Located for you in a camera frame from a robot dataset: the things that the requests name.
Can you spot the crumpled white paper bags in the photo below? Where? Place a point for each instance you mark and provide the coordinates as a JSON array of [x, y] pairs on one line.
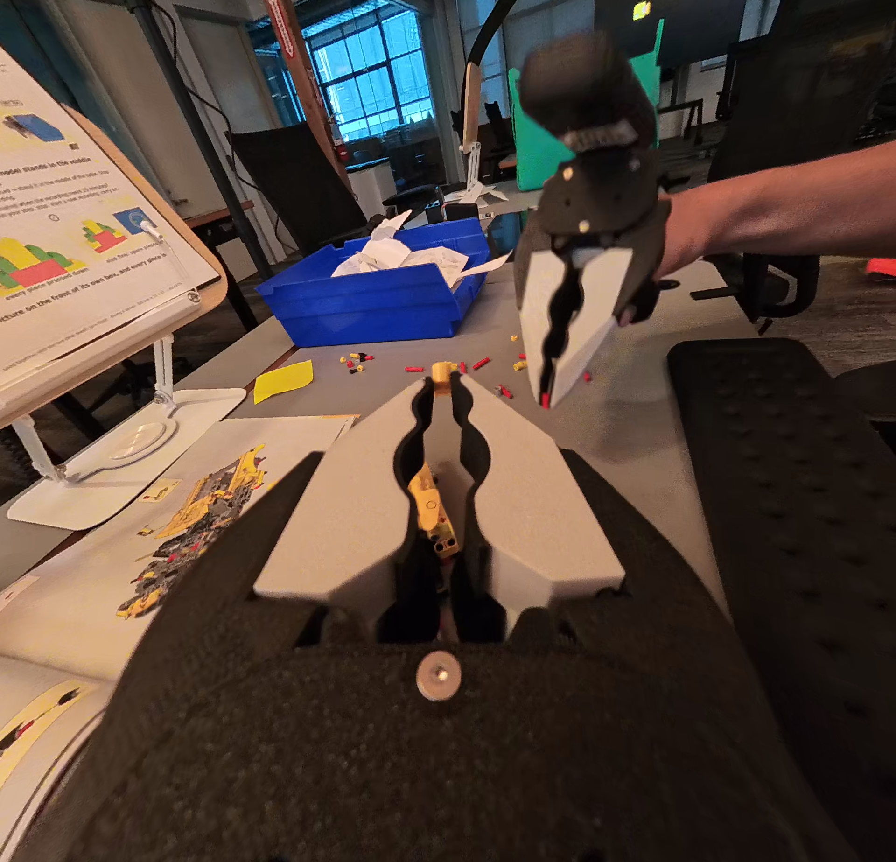
[[378, 253]]

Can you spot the orange traffic cone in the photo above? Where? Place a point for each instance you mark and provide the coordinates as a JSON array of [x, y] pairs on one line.
[[882, 267]]

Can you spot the blue storage bin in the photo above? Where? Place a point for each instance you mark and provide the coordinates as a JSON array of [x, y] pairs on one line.
[[364, 309]]

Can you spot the brown wooden pillar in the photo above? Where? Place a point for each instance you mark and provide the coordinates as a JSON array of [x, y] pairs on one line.
[[294, 57]]

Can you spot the white stand with wooden board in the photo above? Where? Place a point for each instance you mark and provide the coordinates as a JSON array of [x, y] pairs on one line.
[[472, 106]]

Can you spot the yellow paper note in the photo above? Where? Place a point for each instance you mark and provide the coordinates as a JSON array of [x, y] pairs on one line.
[[283, 382]]

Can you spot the grey desk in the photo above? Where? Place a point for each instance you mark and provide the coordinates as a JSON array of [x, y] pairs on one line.
[[630, 414]]

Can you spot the scattered small brick pieces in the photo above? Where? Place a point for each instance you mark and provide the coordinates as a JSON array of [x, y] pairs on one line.
[[414, 370]]

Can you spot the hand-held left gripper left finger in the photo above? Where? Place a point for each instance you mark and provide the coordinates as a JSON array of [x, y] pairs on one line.
[[336, 526]]

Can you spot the large black screen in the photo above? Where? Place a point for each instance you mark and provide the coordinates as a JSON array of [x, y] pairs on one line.
[[700, 15]]

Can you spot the green plastic tote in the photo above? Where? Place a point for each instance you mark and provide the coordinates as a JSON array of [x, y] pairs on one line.
[[539, 155]]

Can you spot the black perforated mat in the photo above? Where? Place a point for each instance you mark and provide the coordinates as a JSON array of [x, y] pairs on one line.
[[805, 526]]

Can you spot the small yellow beam piece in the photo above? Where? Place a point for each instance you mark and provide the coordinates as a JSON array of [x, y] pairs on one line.
[[442, 375]]

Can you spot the person's right hand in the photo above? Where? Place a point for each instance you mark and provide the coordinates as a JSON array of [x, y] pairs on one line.
[[625, 314]]

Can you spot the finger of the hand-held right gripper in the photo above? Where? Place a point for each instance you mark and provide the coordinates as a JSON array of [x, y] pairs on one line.
[[539, 295], [602, 295]]

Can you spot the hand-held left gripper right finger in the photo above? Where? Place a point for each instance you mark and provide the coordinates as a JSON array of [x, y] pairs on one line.
[[546, 526]]

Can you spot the black metal pole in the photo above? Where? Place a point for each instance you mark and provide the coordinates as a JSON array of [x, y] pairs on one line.
[[182, 85]]

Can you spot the person's right forearm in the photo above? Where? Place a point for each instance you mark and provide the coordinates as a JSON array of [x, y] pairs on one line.
[[770, 211]]

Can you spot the yellow toy brick car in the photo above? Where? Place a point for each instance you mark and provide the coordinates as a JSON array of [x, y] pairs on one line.
[[423, 498]]

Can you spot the open instruction booklet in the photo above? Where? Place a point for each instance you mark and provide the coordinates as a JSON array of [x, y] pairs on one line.
[[84, 596]]

